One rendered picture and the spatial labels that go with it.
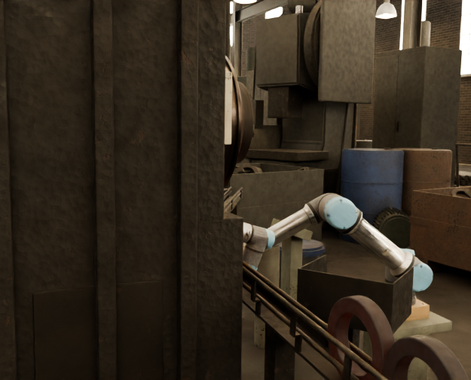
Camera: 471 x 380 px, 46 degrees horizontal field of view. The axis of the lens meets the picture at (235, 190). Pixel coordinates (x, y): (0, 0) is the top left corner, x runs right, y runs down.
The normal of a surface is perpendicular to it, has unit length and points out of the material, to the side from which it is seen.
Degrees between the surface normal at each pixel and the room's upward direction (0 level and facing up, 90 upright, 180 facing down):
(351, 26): 90
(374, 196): 90
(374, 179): 90
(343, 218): 87
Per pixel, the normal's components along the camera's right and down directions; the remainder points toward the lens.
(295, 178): 0.62, 0.11
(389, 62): -0.88, 0.04
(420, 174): -0.29, 0.11
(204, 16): 0.40, 0.11
